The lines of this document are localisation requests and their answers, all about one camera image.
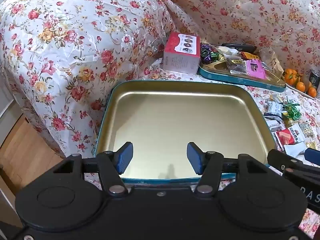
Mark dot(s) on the red white snack packet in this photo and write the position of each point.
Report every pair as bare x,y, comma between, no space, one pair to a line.
290,135

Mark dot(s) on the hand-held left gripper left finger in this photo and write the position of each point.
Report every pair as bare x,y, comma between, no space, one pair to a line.
125,156

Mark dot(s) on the pink snack packet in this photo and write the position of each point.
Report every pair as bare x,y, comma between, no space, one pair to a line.
255,70

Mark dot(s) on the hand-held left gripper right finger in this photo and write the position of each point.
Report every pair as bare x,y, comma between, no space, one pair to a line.
195,157

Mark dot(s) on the white green snack packet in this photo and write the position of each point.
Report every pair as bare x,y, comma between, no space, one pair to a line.
274,107

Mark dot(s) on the purple green foil candy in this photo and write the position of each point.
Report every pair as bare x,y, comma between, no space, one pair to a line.
208,55

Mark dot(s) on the green foil snack packet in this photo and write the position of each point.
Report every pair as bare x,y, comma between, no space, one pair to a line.
292,110

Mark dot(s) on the orange snack packet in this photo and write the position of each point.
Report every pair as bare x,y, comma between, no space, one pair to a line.
250,55

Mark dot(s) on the kiwi fruit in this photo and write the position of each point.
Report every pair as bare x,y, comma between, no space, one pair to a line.
306,79

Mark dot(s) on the pale rectangular plate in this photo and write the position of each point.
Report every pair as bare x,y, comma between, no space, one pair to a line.
297,91

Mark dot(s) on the teal gold tin base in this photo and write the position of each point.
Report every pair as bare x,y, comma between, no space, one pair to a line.
225,78

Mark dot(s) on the dark coffee can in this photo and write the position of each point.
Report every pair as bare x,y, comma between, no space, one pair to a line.
315,77

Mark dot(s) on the black white striped snack packet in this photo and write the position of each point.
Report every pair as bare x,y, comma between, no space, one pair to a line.
237,66

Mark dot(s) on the pink white box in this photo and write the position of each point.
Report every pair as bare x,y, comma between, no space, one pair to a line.
181,60

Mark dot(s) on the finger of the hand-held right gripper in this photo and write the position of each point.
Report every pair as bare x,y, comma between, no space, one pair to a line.
313,156
280,158

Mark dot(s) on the brown paper snack packet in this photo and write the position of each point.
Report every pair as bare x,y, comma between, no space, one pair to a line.
272,63

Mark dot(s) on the teal gold tin lid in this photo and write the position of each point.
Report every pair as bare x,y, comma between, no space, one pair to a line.
180,120

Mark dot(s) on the mandarin with leaves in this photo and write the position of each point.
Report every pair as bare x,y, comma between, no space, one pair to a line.
291,77

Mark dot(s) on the floral blanket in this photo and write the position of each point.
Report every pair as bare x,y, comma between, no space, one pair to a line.
75,42

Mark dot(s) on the black remote control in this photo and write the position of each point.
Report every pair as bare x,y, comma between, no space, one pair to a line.
237,47

